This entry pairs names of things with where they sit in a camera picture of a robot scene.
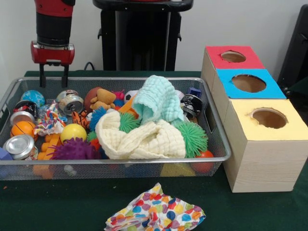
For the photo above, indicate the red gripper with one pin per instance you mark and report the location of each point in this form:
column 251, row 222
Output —
column 53, row 55

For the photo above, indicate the mint green cloth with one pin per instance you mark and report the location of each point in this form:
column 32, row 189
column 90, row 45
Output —
column 159, row 98

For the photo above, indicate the cream cloth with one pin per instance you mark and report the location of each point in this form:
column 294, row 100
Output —
column 144, row 142

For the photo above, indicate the polka dot cloth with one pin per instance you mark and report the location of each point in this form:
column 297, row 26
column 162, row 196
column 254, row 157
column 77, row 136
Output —
column 159, row 211

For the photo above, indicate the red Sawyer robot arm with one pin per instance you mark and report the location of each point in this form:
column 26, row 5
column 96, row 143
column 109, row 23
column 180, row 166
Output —
column 54, row 24

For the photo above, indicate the wooden box with three holes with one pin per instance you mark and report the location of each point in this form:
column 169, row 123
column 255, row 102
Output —
column 260, row 163

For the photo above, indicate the brown monkey plush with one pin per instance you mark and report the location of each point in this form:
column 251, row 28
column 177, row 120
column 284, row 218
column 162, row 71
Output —
column 101, row 98

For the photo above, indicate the yellow ball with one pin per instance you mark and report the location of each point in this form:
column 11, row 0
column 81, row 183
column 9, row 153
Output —
column 73, row 133

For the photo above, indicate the small orange basketball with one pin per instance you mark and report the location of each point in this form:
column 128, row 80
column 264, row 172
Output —
column 23, row 129

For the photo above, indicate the purple spiky ball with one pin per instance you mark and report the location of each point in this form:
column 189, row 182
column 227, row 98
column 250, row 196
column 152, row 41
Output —
column 74, row 150

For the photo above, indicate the silver tin can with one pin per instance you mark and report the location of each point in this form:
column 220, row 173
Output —
column 19, row 147

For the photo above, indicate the green spiky ball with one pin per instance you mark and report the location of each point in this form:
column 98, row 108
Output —
column 195, row 137
column 127, row 122

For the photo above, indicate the dark green tablecloth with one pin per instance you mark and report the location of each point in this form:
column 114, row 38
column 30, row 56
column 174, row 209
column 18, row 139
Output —
column 48, row 207

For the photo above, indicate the black upright panel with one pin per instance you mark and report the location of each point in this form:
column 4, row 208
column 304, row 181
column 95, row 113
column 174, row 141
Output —
column 299, row 48

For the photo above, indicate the side table with green cloth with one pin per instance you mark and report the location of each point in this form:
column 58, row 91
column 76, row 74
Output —
column 301, row 89

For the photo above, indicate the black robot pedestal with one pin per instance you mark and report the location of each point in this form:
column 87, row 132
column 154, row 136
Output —
column 139, row 38

